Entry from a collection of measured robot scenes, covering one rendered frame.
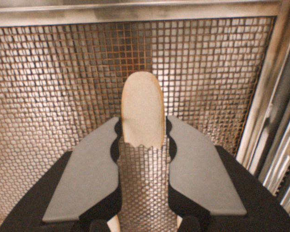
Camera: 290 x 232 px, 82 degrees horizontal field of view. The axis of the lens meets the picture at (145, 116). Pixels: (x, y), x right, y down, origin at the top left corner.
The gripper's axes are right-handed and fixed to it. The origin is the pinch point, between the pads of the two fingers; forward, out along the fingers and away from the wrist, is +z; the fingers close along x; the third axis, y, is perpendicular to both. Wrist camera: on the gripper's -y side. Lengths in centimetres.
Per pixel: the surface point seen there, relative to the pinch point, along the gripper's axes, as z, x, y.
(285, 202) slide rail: 7.3, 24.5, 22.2
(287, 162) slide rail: 7.7, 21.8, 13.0
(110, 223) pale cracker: 4.4, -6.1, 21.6
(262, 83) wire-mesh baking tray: 5.2, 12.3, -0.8
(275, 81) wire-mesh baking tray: 4.3, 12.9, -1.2
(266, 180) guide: 7.0, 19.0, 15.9
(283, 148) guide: 6.9, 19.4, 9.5
